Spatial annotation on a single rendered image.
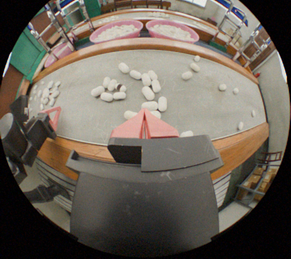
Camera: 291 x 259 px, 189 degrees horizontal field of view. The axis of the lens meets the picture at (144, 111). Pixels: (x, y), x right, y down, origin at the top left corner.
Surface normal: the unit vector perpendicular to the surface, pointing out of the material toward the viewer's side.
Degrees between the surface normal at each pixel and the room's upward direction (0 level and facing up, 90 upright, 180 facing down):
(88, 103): 0
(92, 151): 45
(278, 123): 90
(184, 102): 0
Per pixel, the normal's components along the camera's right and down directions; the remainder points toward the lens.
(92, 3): 0.09, 0.97
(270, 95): -0.99, 0.10
